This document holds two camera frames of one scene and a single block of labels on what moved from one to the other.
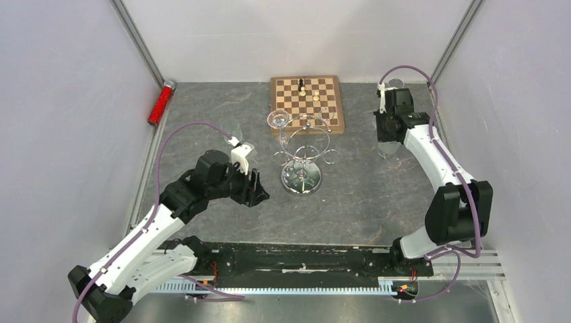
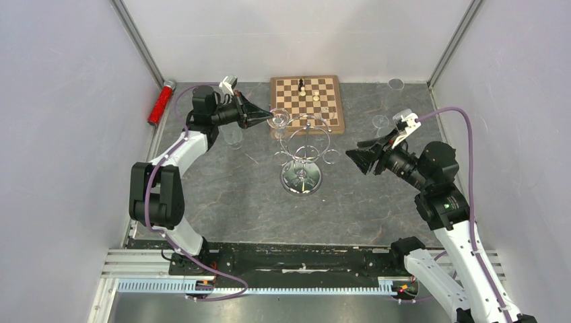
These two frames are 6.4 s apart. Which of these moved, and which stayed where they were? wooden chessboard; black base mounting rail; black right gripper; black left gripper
Moved: black left gripper; black right gripper
Stayed: black base mounting rail; wooden chessboard
